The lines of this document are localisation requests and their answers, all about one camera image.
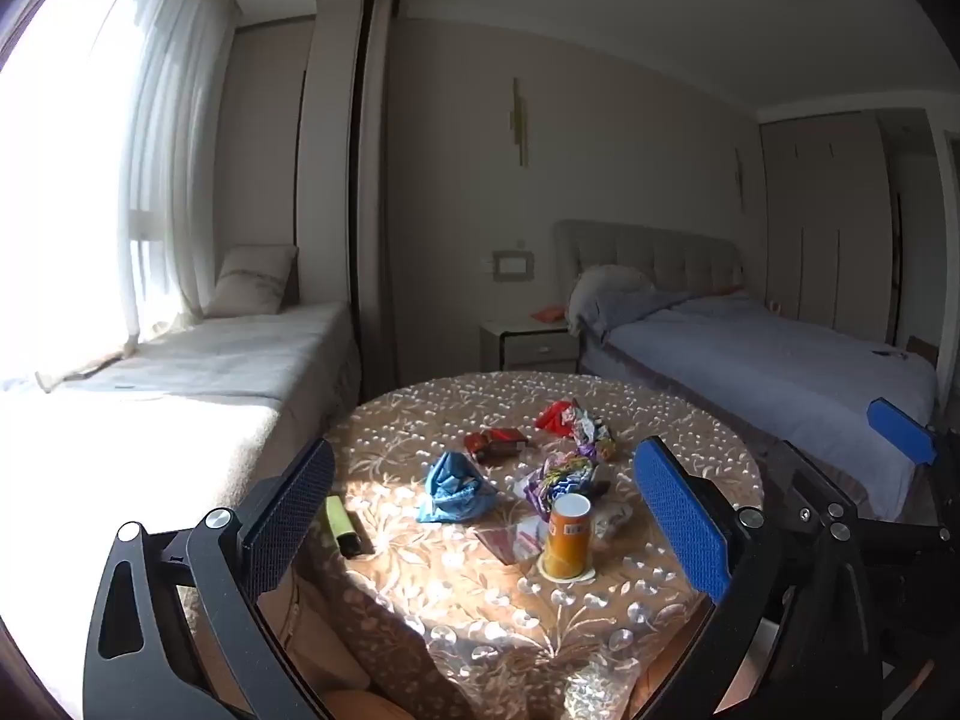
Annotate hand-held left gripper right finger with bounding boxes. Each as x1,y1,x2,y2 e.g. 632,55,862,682
632,436,886,720

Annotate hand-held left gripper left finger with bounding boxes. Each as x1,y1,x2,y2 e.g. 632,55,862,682
82,436,336,720

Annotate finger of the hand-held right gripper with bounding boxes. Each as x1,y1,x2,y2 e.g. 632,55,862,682
866,397,960,467
776,439,856,535

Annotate purple snack wrapper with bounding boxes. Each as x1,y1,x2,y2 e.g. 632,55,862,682
523,454,612,511

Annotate blue plastic bag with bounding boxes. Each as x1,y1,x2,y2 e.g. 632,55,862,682
416,451,500,524

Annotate clear plastic wrapper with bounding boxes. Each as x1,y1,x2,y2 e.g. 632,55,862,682
475,521,552,567

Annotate green lighter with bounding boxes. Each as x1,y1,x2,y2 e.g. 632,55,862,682
324,495,376,560

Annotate crumpled white tissue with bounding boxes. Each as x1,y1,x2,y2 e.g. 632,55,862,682
589,502,635,541

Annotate orange drink can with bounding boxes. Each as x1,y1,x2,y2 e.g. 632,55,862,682
541,493,593,581

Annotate colourful crumpled wrapper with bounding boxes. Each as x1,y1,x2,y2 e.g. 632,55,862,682
571,399,620,462

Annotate bed with ruffled skirt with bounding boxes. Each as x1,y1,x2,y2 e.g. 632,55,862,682
570,266,942,522

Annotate window bench with cushion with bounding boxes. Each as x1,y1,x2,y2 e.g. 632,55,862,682
0,300,361,691

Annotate beige floral lace tablecloth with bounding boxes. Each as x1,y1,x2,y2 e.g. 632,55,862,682
319,371,766,720

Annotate dark red snack packet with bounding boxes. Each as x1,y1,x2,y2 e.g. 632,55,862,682
463,427,526,464

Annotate beige wardrobe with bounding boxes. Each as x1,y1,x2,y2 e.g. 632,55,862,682
759,112,942,346

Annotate white nightstand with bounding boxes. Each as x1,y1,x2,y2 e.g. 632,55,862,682
480,315,582,374

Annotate grey bed pillow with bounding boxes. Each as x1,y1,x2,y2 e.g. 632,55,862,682
568,264,655,335

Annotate beige square cushion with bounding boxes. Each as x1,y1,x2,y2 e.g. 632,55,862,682
202,244,299,317

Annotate beige tufted headboard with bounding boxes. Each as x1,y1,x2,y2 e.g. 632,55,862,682
553,219,747,295

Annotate white sheer curtain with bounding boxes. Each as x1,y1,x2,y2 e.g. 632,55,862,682
112,0,241,346

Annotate wall switch panel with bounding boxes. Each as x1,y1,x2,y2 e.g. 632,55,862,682
491,247,535,282

